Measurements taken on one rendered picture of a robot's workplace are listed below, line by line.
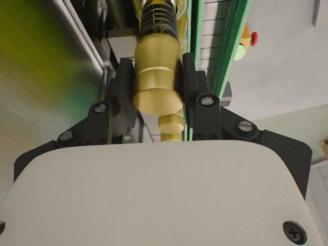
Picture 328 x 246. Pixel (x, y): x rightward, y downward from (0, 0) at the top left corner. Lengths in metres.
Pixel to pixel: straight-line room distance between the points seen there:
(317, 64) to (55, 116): 0.89
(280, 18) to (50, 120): 0.65
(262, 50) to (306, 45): 0.14
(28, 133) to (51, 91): 0.06
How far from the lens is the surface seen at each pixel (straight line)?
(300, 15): 0.73
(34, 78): 0.23
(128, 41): 0.50
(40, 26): 0.26
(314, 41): 0.84
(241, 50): 0.60
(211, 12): 0.47
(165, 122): 0.23
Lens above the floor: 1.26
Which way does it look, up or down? 26 degrees down
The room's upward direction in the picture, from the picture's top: 179 degrees clockwise
